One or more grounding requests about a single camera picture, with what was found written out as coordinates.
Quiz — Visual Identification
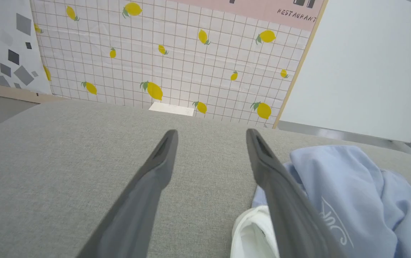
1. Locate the grey fabric sofa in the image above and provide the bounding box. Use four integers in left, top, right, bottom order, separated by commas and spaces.
0, 100, 411, 258

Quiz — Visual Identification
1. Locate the beige wooden baseboard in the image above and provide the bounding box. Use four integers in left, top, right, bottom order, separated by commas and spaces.
0, 82, 66, 104

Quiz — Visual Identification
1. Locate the silver metal board frame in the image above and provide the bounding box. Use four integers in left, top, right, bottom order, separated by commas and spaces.
277, 113, 411, 165

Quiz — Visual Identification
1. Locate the lemon print grid panel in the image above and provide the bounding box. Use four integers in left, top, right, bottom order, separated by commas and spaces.
30, 0, 317, 129

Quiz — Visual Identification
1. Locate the small white flat box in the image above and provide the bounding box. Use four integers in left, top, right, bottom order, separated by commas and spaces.
149, 102, 194, 117

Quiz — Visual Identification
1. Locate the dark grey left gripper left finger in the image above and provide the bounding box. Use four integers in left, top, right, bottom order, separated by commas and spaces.
77, 130, 179, 258

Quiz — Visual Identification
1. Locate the light wooden edge strip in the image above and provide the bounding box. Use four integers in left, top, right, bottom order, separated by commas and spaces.
273, 0, 329, 129

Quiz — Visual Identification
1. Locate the pink restaurant poster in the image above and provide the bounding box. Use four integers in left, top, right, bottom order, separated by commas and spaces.
177, 0, 326, 32

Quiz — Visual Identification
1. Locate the grey terrazzo pattern panel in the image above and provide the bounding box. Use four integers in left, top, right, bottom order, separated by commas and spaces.
0, 0, 53, 95

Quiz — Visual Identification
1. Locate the white garment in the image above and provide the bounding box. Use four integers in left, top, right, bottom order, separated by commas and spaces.
231, 205, 280, 258

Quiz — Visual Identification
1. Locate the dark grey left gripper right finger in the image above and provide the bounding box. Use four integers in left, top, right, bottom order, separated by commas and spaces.
246, 128, 345, 258

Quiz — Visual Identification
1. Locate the plain white board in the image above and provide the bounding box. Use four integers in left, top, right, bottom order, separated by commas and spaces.
279, 0, 411, 144

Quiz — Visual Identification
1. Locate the light blue t-shirt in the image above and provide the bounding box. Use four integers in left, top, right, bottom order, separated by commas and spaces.
252, 144, 411, 258

